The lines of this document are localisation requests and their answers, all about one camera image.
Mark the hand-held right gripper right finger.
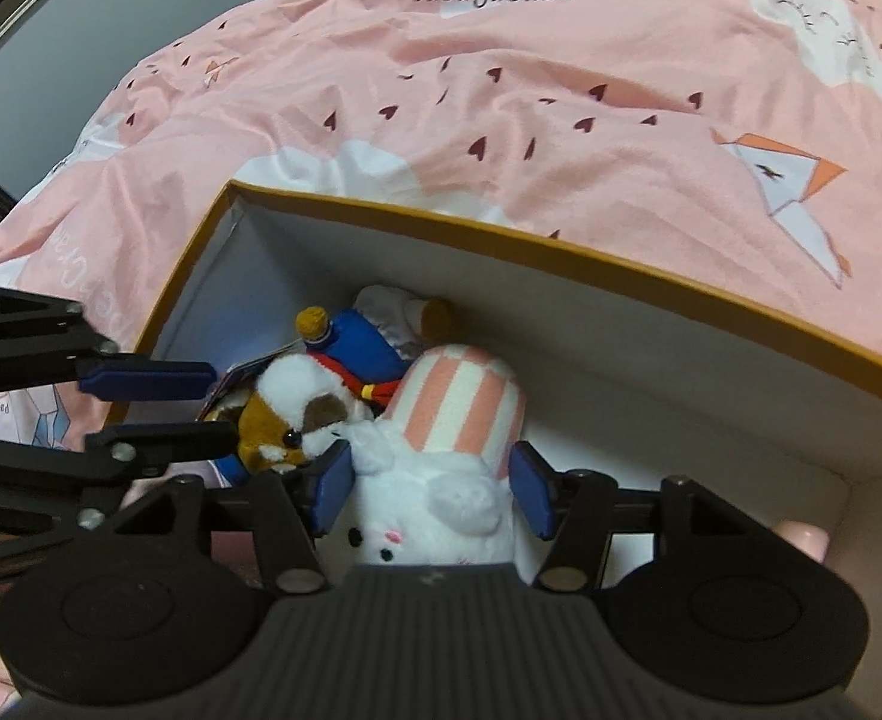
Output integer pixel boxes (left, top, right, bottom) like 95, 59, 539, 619
509, 439, 776, 593

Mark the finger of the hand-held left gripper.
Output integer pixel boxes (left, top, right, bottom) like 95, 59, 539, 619
0, 420, 241, 589
0, 279, 218, 403

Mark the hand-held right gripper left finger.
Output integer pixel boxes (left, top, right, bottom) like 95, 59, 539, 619
111, 437, 357, 595

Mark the white striped plush toy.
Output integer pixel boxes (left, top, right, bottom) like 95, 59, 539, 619
334, 343, 529, 568

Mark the red panda plush toy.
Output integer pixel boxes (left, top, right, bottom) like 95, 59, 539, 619
199, 283, 457, 493

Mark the orange cardboard box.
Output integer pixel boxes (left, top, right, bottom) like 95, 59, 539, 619
107, 178, 882, 720

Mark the pink handheld device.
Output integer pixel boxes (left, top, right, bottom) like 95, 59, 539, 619
775, 519, 832, 563

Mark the blue hang tag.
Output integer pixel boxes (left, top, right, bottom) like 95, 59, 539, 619
197, 356, 277, 421

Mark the pink printed blanket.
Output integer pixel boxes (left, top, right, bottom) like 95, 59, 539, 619
0, 0, 882, 691

